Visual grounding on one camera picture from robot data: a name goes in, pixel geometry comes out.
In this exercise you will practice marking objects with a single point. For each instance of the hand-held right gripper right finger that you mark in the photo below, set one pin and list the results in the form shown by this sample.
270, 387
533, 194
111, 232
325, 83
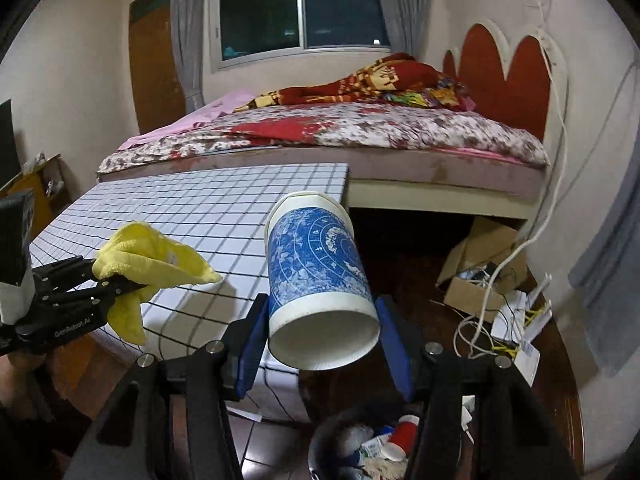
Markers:
397, 355

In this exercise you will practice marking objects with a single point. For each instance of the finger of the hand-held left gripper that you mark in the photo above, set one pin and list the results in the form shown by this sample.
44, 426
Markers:
80, 297
65, 270

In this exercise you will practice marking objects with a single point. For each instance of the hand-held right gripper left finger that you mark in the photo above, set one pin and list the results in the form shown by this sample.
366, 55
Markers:
250, 355

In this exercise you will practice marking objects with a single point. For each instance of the yellow cloth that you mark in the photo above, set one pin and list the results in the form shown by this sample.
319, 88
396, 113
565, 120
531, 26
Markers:
145, 255

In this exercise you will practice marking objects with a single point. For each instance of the red paper cup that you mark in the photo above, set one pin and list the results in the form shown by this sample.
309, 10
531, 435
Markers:
405, 435

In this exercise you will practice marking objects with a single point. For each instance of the clear plastic bag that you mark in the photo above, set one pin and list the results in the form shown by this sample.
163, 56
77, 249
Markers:
352, 437

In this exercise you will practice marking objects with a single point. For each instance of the dark grey trash bin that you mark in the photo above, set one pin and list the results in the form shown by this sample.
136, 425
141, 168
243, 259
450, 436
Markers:
325, 440

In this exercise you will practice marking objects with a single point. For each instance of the blue patterned paper cup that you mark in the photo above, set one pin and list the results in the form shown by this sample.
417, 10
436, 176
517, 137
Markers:
315, 260

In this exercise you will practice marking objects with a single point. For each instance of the white paper scrap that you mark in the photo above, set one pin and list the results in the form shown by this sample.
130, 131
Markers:
247, 415

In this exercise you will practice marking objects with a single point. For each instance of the wooden side shelf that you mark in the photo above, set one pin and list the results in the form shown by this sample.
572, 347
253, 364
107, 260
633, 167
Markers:
40, 180

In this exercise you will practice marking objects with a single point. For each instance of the dark wooden table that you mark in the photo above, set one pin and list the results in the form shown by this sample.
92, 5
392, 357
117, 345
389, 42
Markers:
400, 260

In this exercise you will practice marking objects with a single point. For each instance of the white router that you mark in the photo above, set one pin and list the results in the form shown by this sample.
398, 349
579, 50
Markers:
525, 365

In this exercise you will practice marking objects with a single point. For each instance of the cardboard box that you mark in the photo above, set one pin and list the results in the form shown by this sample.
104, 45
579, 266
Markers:
480, 250

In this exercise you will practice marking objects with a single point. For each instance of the black monitor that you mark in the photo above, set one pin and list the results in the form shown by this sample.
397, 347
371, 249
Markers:
7, 145

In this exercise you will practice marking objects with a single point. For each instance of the white checked tablecloth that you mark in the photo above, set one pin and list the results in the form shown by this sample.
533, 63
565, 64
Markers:
200, 210

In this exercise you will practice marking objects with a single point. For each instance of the bed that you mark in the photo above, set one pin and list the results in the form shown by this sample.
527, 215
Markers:
425, 195

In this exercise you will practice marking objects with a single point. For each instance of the pink sheet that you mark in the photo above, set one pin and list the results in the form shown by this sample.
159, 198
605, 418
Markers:
200, 115

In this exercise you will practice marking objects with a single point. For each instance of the floral quilt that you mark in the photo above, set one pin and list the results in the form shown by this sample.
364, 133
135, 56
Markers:
400, 130

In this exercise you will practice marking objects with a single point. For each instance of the wooden door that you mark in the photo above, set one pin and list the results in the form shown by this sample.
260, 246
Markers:
155, 60

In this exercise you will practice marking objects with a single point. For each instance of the grey curtain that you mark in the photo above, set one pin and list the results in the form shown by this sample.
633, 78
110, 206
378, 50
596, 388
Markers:
610, 235
400, 5
187, 35

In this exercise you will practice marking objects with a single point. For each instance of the red patterned blanket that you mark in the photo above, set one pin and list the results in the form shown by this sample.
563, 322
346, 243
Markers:
375, 80

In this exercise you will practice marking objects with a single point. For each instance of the red and white headboard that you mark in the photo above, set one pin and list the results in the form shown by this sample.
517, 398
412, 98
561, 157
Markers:
520, 75

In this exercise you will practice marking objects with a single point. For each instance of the window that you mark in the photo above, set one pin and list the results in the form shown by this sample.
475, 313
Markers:
300, 10

